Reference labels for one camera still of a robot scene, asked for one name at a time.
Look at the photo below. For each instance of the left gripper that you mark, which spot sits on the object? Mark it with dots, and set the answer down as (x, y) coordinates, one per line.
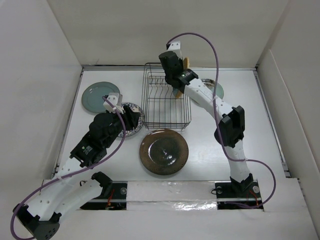
(130, 118)

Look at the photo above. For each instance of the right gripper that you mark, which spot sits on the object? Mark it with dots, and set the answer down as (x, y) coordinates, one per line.
(180, 61)

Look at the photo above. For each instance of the square bamboo plate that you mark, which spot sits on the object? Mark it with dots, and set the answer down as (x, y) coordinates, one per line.
(186, 64)

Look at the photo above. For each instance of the blue floral white plate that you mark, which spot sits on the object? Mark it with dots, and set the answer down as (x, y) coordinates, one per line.
(116, 126)

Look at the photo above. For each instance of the mint green flower plate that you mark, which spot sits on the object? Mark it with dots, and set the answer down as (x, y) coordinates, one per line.
(211, 85)

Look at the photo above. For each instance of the grey-blue round plate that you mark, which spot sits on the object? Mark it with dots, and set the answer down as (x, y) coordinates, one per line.
(92, 97)

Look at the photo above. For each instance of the brown speckled round plate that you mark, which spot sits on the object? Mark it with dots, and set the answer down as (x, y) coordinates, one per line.
(164, 152)

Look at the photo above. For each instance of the dark teal scalloped plate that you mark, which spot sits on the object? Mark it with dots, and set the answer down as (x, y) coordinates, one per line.
(175, 91)

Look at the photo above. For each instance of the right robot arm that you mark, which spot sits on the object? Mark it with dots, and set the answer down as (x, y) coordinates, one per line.
(230, 120)

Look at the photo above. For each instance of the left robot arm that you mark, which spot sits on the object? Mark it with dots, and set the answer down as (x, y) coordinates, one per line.
(42, 211)

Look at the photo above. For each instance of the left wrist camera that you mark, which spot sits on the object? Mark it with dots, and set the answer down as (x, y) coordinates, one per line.
(113, 102)

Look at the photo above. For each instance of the black wire dish rack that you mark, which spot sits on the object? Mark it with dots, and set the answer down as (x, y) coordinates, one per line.
(161, 109)

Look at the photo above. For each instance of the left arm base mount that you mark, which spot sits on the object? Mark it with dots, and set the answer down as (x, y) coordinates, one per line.
(116, 200)

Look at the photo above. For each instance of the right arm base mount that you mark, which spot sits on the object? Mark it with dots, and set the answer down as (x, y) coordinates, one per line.
(228, 199)

